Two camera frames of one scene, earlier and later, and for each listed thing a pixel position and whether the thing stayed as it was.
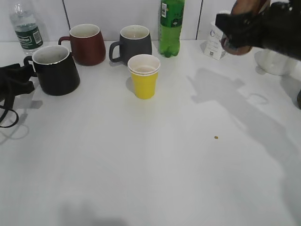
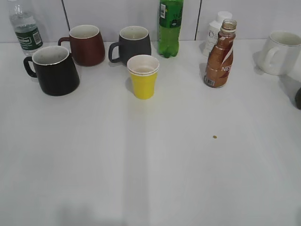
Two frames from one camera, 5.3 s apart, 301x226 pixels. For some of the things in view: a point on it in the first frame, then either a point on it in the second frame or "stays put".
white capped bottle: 212,46 stays put
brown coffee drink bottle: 252,7 → 220,58
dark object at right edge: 298,100 stays put
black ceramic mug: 56,71 stays put
